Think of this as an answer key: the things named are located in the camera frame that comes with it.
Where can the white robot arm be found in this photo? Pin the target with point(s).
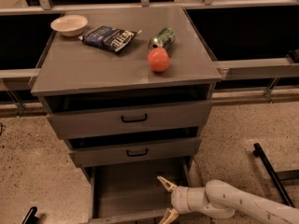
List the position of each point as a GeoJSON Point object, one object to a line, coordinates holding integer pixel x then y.
{"type": "Point", "coordinates": [219, 199]}

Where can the red apple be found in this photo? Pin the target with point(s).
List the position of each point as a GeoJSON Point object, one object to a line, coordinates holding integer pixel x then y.
{"type": "Point", "coordinates": [158, 60]}

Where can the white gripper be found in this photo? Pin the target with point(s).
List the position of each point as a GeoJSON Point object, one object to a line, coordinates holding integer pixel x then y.
{"type": "Point", "coordinates": [179, 199]}

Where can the grey bottom drawer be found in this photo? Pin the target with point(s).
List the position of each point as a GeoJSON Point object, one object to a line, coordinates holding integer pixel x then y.
{"type": "Point", "coordinates": [130, 193]}

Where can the black metal base leg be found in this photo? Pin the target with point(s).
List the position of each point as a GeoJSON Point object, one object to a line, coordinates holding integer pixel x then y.
{"type": "Point", "coordinates": [276, 177]}

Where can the black object bottom left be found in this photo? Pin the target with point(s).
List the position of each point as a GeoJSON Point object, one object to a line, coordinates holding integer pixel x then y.
{"type": "Point", "coordinates": [31, 217]}

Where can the green soda can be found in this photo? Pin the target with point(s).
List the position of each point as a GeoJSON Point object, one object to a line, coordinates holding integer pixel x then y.
{"type": "Point", "coordinates": [164, 39]}

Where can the blue chip bag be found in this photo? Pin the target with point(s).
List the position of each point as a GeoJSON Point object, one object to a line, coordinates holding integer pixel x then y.
{"type": "Point", "coordinates": [108, 38]}

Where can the grey drawer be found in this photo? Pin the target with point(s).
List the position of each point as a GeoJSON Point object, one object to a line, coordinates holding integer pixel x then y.
{"type": "Point", "coordinates": [131, 147]}
{"type": "Point", "coordinates": [130, 193]}
{"type": "Point", "coordinates": [158, 112]}

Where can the grey middle drawer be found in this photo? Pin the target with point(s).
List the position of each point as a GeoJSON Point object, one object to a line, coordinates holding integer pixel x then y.
{"type": "Point", "coordinates": [131, 147]}

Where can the grey drawer cabinet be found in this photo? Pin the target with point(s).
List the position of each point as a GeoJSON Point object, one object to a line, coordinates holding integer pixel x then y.
{"type": "Point", "coordinates": [74, 75]}

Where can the white bowl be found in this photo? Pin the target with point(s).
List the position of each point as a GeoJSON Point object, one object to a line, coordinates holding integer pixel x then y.
{"type": "Point", "coordinates": [69, 25]}

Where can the grey top drawer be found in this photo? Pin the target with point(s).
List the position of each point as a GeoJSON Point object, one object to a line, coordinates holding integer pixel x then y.
{"type": "Point", "coordinates": [158, 112]}

